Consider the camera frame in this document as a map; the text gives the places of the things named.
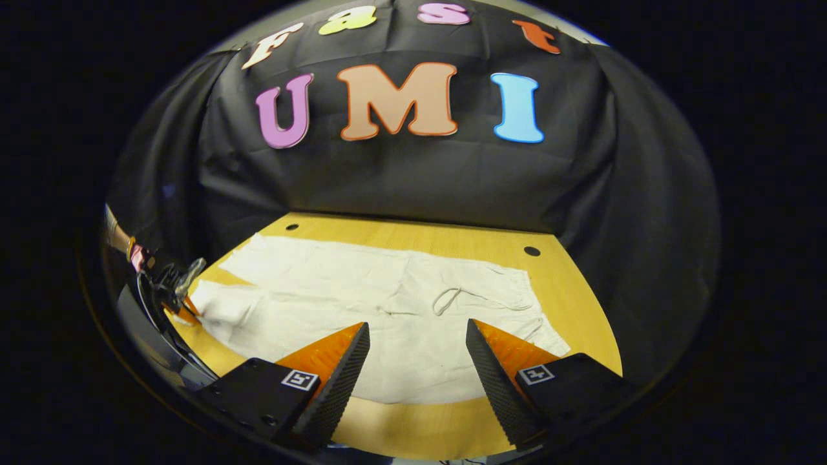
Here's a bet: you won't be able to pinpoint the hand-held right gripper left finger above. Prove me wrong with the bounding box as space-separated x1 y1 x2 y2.
193 321 372 451

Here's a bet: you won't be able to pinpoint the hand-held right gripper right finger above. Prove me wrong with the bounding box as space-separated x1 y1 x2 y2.
465 318 639 451

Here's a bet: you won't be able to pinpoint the white jeans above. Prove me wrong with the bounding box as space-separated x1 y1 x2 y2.
187 232 572 406

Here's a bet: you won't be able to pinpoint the black backdrop cloth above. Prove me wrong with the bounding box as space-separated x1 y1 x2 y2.
103 0 721 395

